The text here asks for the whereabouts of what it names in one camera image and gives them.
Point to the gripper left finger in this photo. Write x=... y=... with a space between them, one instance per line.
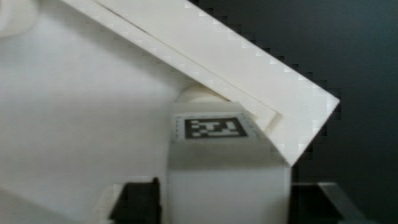
x=128 y=205

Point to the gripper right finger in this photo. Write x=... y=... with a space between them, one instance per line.
x=320 y=205

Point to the white table leg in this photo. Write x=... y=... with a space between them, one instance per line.
x=228 y=174

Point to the white square tabletop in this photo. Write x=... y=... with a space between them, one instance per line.
x=100 y=59

